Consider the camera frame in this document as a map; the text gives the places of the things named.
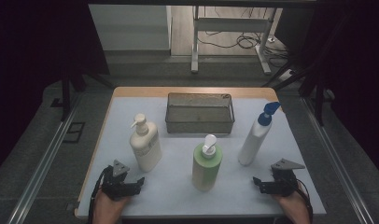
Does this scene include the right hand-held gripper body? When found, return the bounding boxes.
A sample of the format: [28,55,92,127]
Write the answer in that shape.
[270,157,306,198]

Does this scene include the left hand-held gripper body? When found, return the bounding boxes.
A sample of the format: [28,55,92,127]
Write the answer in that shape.
[100,159,132,202]

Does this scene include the cream pump bottle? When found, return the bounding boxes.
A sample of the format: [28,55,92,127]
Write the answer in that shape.
[129,113,163,173]

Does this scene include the white bottle with blue pump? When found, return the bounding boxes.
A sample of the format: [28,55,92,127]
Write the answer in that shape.
[237,101,282,166]

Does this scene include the green pump bottle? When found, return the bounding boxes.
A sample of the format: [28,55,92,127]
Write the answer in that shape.
[191,133,224,192]

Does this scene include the metal mesh basket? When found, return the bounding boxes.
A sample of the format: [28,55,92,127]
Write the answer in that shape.
[164,91,235,135]

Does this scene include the person's left hand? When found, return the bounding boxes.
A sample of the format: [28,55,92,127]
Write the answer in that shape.
[91,187,132,224]

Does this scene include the person's right hand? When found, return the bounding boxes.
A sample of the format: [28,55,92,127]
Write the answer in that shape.
[273,182,312,224]

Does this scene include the black floor plate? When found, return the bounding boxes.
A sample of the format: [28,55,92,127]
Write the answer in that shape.
[63,121,86,145]

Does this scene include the black metal stand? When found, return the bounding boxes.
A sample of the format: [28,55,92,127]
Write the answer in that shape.
[60,66,115,123]
[261,60,328,127]

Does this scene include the white power strip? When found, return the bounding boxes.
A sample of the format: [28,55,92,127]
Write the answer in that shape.
[278,69,296,83]

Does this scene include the dark curtain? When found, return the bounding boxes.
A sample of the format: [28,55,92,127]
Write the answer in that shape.
[274,0,379,182]
[0,0,111,179]

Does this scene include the white cabinet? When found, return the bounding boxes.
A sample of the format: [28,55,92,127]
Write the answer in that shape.
[88,4,173,51]

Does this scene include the dark overhead crossbar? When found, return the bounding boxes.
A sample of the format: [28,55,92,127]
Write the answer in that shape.
[87,0,318,9]

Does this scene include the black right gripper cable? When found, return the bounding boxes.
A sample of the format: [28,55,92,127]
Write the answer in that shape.
[298,183,314,224]

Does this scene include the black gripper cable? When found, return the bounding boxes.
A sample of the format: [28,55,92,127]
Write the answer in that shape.
[298,183,314,224]
[88,166,112,224]

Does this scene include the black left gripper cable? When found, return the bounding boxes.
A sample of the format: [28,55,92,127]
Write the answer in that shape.
[88,166,112,224]

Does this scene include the aluminium floor rail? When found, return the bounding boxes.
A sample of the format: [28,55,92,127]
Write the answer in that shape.
[6,92,83,224]
[301,96,374,224]

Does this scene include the black floor cables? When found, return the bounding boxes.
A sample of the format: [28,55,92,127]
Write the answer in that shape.
[196,7,290,68]

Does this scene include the white desk frame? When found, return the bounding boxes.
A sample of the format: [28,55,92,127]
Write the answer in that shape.
[190,5,277,76]

